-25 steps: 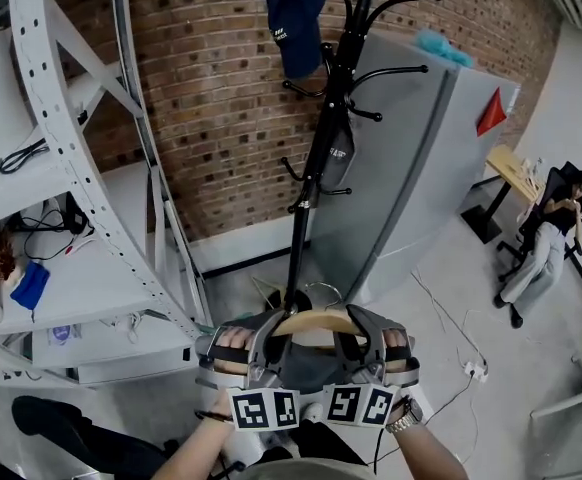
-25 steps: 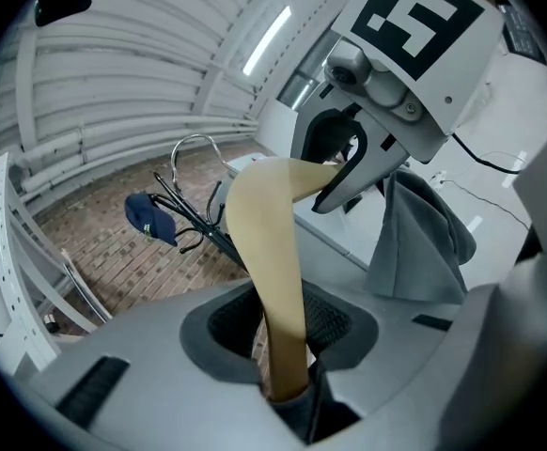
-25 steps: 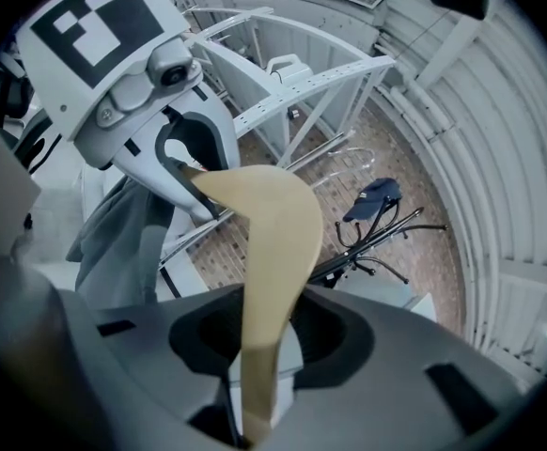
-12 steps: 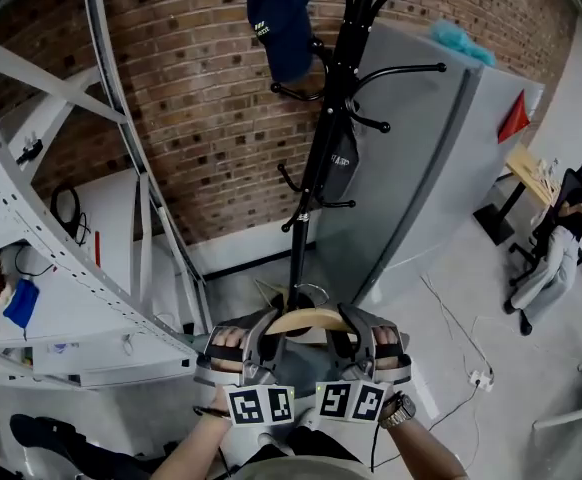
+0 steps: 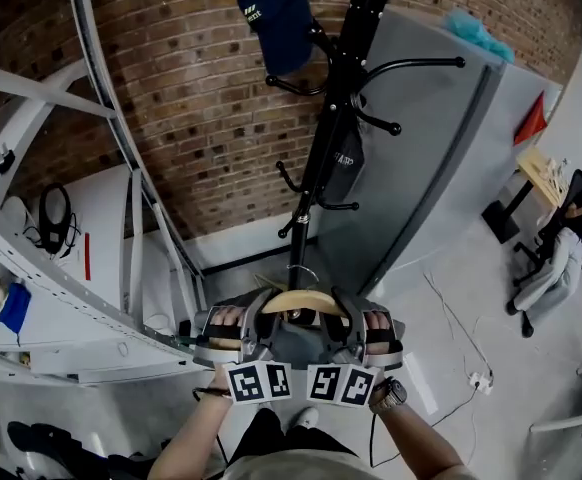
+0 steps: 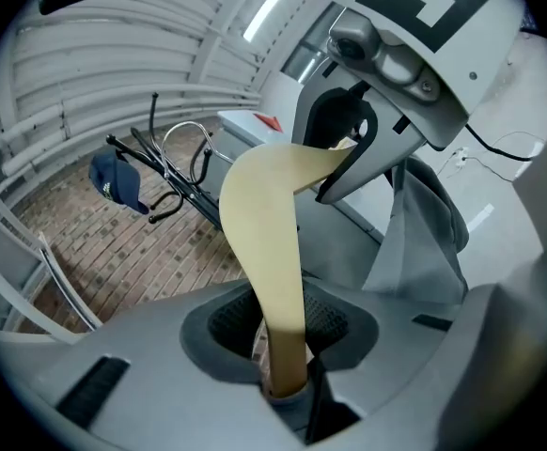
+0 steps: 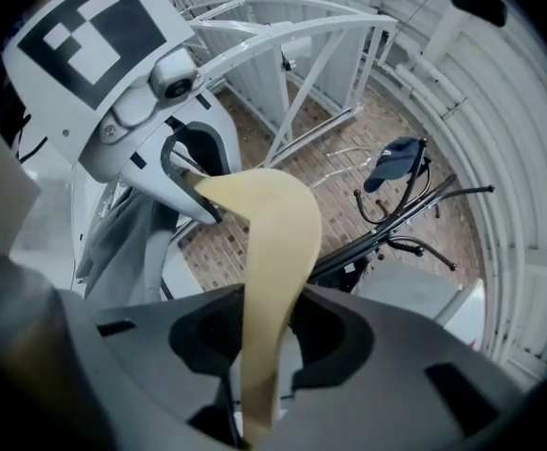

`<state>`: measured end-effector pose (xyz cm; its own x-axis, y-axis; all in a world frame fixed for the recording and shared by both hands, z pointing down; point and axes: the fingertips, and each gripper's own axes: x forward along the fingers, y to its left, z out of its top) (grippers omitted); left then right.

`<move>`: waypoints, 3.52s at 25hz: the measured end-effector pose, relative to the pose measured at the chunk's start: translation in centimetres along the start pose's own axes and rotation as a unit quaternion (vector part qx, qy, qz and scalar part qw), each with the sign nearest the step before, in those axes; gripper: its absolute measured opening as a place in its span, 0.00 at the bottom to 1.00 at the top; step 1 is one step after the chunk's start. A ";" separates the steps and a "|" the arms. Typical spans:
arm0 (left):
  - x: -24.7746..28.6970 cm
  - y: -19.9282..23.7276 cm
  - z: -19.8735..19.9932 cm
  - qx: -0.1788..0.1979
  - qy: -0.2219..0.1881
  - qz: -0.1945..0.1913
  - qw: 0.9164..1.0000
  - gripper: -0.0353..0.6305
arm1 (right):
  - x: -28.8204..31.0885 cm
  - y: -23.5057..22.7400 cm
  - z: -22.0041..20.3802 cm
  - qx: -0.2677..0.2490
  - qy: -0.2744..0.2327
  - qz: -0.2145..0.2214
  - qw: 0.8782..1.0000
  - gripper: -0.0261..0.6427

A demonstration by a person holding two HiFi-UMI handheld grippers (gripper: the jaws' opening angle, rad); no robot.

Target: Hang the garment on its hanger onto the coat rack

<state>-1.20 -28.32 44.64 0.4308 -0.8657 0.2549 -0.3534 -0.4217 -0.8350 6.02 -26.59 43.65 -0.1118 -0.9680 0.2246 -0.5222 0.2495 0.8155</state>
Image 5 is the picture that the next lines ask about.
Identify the white power strip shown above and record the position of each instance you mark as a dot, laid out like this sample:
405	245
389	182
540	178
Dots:
481	383

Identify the wooden clothes hanger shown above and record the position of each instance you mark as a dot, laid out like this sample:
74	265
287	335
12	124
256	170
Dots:
303	302

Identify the person's right hand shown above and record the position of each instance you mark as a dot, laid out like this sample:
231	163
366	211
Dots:
378	323

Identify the teal cloth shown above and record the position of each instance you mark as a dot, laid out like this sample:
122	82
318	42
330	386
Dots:
478	33

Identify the black coat rack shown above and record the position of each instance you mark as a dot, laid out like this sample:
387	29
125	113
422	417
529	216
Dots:
328	118

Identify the person's left forearm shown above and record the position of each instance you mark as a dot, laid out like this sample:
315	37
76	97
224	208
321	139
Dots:
186	448

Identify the red triangular sticker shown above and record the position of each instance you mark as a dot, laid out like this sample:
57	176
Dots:
533	120

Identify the navy baseball cap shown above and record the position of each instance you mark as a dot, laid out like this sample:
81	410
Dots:
276	18

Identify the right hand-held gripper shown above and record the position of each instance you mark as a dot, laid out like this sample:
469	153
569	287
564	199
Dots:
341	385

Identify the silver wristwatch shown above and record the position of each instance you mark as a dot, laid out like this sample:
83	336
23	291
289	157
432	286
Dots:
391	395

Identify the person's beige shirt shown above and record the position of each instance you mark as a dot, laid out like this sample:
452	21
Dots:
351	468

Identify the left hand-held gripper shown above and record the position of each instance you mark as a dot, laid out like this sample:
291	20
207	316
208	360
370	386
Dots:
258	383

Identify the blue cloth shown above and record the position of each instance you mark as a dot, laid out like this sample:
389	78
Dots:
15	308

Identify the grey refrigerator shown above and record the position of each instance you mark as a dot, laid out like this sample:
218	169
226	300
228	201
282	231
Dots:
431	158

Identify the black hanging bag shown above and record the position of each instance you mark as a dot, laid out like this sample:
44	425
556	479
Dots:
346	168

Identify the black headphones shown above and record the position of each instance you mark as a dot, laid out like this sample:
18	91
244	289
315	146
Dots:
53	218

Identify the person's right forearm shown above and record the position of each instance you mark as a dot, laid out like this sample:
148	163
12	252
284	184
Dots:
416	443

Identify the black wrist band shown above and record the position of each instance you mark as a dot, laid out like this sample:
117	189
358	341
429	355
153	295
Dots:
211	394

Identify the person's black trousers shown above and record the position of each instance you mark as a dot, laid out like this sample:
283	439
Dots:
281	438

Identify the red strip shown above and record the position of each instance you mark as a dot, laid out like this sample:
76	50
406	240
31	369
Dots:
87	258

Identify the person's left hand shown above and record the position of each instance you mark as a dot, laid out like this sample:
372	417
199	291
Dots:
227	315

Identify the white metal shelving unit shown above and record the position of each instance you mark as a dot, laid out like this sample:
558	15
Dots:
101	268

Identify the person's white shoe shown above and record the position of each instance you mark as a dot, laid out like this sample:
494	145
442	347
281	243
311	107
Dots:
307	417

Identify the black mesh office chair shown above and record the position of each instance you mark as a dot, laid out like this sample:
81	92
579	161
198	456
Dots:
578	183

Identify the light wooden table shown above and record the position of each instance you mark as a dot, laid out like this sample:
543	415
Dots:
538	168

